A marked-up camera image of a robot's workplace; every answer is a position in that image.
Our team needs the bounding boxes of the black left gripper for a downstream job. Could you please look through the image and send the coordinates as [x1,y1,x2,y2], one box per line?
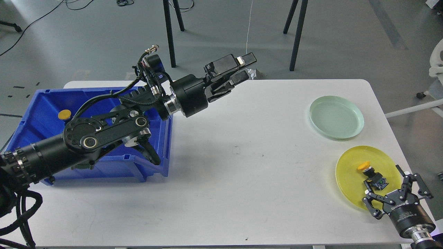
[170,53,257,118]

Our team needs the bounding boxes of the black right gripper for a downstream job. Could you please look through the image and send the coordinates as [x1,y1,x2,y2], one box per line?
[362,165,436,239]

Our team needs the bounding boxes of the yellow push button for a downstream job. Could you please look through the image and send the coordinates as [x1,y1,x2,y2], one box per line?
[57,109,72,121]
[357,161,389,191]

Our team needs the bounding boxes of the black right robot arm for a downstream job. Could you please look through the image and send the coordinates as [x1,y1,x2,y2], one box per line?
[358,161,442,249]

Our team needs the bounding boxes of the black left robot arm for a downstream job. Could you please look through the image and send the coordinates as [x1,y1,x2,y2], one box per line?
[1,45,257,249]

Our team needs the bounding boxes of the yellow plate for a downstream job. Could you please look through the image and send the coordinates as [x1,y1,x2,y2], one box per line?
[335,146,403,211]

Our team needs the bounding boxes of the light green plate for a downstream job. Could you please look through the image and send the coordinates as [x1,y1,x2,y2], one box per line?
[308,95,364,140]

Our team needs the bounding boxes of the black tripod legs left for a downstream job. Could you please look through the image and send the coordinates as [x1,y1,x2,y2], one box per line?
[162,0,185,68]

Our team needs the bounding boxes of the black tripod legs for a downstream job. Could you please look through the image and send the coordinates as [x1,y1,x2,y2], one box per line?
[283,0,309,72]
[162,0,185,68]

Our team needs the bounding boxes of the black tripod legs right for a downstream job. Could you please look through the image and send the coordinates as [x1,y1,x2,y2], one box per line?
[283,0,309,72]

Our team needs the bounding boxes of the white office chair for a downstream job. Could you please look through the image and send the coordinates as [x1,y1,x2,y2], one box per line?
[385,40,443,118]

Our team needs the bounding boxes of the blue plastic bin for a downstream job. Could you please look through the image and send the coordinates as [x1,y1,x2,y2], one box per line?
[6,87,173,182]

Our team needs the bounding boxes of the white charger cable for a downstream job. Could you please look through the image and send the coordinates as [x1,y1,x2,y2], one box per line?
[243,0,258,79]

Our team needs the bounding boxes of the black floor cable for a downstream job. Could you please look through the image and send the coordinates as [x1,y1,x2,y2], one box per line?
[0,0,94,56]

